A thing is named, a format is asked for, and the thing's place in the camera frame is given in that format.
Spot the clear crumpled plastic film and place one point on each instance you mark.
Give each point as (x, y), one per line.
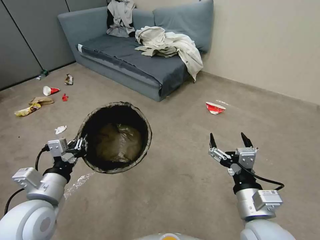
(76, 186)

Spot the large blue-grey sofa cushion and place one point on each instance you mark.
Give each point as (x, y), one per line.
(185, 22)

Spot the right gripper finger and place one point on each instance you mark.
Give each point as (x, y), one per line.
(220, 153)
(246, 141)

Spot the white robot front shell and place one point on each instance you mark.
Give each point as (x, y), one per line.
(166, 236)

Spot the dark crumpled snack wrapper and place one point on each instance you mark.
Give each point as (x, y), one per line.
(68, 79)

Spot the round trash can black liner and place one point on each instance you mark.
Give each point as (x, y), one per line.
(91, 117)

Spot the blue-grey sofa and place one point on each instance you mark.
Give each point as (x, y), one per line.
(140, 75)

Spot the crumpled olive plastic bag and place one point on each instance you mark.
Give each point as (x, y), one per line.
(120, 142)

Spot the crumpled off-white garment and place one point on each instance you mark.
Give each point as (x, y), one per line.
(172, 45)

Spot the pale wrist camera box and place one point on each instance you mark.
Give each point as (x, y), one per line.
(247, 157)
(57, 146)

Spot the dark grey sofa sheet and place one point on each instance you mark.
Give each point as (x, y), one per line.
(125, 55)

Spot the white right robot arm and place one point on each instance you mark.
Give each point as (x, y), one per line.
(260, 215)

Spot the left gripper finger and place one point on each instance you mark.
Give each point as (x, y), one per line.
(72, 156)
(80, 143)

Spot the white and black draped garment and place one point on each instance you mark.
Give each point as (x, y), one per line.
(120, 17)

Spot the small blue-grey sofa cushion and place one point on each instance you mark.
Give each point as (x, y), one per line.
(142, 17)

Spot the crumpled white tissue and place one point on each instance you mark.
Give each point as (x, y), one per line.
(60, 129)

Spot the brown paper bag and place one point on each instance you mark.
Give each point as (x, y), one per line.
(42, 100)

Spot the yellow snack wrapper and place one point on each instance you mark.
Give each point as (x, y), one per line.
(27, 110)

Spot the small red plastic scrap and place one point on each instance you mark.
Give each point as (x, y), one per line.
(65, 97)

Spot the clear plastic bottle green label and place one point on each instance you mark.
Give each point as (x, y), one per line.
(42, 74)

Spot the red white paper cup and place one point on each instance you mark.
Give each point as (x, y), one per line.
(50, 90)

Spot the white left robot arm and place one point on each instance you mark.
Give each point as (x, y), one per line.
(32, 215)

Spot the small clear plastic scrap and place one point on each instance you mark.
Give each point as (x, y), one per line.
(223, 102)

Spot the crushed red white paper bowl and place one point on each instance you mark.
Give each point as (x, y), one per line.
(215, 108)

